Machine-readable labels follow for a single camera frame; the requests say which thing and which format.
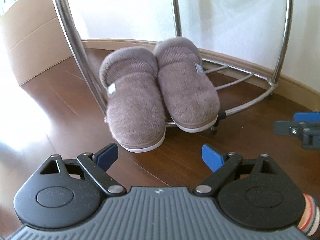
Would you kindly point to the brown cardboard box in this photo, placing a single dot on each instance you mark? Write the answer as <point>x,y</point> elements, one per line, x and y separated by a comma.
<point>32,39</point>

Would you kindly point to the beige striped slide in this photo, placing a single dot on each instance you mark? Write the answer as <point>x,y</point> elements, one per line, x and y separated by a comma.
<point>309,222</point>

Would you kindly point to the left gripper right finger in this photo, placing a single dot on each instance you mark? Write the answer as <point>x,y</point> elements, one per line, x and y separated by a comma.
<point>226,172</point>

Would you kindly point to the grey fuzzy slipper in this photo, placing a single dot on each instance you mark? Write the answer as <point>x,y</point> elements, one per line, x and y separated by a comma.
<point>135,113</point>
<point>189,96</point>

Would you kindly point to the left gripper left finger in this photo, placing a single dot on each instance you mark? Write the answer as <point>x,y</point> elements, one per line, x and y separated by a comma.
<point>92,167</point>

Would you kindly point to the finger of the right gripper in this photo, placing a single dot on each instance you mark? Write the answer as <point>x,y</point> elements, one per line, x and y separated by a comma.
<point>304,126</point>

